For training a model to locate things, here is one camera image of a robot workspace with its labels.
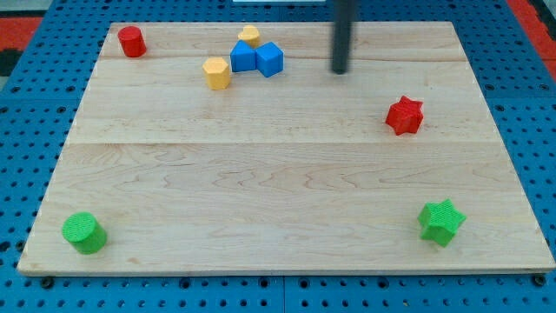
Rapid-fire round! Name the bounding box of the yellow hexagon block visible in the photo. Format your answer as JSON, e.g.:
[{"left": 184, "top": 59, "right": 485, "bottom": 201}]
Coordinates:
[{"left": 202, "top": 57, "right": 231, "bottom": 90}]

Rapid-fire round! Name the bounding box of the wooden board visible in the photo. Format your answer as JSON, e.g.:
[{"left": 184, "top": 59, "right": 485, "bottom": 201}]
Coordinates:
[{"left": 18, "top": 22, "right": 555, "bottom": 276}]

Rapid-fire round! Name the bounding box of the blue cube block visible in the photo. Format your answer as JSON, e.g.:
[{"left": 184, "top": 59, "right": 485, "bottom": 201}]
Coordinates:
[{"left": 255, "top": 42, "right": 284, "bottom": 77}]

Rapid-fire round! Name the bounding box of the blue triangular block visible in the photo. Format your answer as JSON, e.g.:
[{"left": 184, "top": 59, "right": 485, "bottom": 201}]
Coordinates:
[{"left": 230, "top": 40, "right": 256, "bottom": 72}]

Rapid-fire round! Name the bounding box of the yellow heart block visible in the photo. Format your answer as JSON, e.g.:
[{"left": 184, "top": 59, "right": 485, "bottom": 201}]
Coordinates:
[{"left": 237, "top": 24, "right": 261, "bottom": 49}]

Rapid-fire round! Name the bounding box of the red star block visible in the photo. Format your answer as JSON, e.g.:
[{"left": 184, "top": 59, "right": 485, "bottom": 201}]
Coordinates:
[{"left": 385, "top": 96, "right": 424, "bottom": 136}]

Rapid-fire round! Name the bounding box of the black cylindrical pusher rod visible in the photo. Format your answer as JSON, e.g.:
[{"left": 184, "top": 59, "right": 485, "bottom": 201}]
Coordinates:
[{"left": 331, "top": 0, "right": 357, "bottom": 75}]

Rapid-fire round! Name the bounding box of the green star block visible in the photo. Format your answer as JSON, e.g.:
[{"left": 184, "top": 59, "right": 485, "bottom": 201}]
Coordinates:
[{"left": 417, "top": 198, "right": 467, "bottom": 247}]

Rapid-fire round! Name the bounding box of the red cylinder block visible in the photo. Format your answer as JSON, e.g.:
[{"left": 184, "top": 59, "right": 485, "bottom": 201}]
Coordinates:
[{"left": 117, "top": 26, "right": 147, "bottom": 57}]

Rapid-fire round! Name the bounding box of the green cylinder block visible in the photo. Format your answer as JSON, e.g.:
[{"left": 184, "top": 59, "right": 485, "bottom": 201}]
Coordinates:
[{"left": 62, "top": 212, "right": 108, "bottom": 255}]

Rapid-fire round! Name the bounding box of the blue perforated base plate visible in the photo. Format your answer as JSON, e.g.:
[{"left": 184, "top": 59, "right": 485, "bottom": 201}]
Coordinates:
[{"left": 1, "top": 1, "right": 555, "bottom": 312}]

